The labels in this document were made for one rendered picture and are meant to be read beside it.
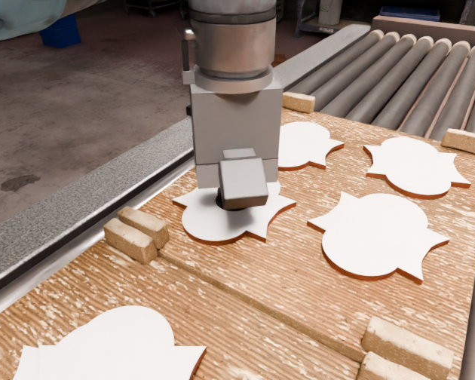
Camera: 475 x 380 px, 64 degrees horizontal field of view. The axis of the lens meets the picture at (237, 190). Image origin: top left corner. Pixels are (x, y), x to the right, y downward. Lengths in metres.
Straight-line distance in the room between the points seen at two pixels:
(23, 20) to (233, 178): 0.20
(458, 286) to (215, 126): 0.27
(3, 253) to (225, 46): 0.33
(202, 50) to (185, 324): 0.23
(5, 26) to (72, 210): 0.32
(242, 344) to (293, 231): 0.15
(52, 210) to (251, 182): 0.28
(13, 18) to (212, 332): 0.26
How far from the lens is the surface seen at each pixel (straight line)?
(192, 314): 0.35
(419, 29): 1.39
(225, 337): 0.33
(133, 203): 0.50
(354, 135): 0.63
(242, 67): 0.34
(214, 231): 0.41
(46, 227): 0.51
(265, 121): 0.37
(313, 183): 0.50
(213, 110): 0.35
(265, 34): 0.34
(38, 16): 0.25
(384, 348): 0.33
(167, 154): 0.60
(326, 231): 0.42
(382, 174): 0.53
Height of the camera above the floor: 1.22
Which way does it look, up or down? 36 degrees down
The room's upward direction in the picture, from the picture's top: straight up
